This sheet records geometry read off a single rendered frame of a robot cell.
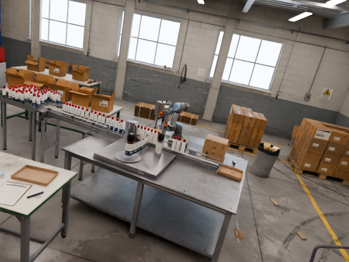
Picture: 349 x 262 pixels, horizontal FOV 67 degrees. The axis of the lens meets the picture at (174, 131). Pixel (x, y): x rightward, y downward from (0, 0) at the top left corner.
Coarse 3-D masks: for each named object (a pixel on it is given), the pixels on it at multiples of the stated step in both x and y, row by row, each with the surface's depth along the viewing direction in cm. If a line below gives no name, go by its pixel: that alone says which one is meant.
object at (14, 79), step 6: (6, 72) 489; (12, 72) 514; (24, 72) 527; (30, 72) 509; (12, 78) 502; (18, 78) 500; (24, 78) 500; (30, 78) 516; (12, 84) 505; (18, 84) 504; (24, 84) 504
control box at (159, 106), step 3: (156, 102) 352; (159, 102) 346; (162, 102) 349; (165, 102) 352; (168, 102) 356; (156, 105) 352; (159, 105) 347; (162, 105) 349; (156, 108) 353; (159, 108) 348; (162, 108) 350; (165, 108) 353; (156, 111) 353; (159, 111) 350; (162, 111) 352; (168, 111) 358; (156, 114) 353; (159, 114) 352; (165, 114) 357
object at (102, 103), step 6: (96, 96) 474; (102, 96) 467; (108, 96) 505; (114, 96) 500; (90, 102) 485; (96, 102) 483; (102, 102) 482; (108, 102) 481; (96, 108) 486; (102, 108) 485; (108, 108) 484
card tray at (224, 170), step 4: (224, 164) 351; (220, 168) 344; (224, 168) 347; (228, 168) 349; (232, 168) 348; (236, 168) 347; (220, 172) 328; (224, 172) 336; (228, 172) 338; (232, 172) 341; (236, 172) 343; (240, 172) 346; (228, 176) 326; (232, 176) 324; (236, 176) 332; (240, 176) 334; (240, 180) 322
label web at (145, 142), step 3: (138, 129) 360; (138, 132) 361; (141, 132) 355; (141, 135) 356; (144, 135) 350; (138, 138) 362; (141, 138) 356; (144, 138) 351; (147, 138) 341; (144, 141) 331; (147, 141) 344; (144, 144) 334; (141, 147) 326; (144, 147) 338
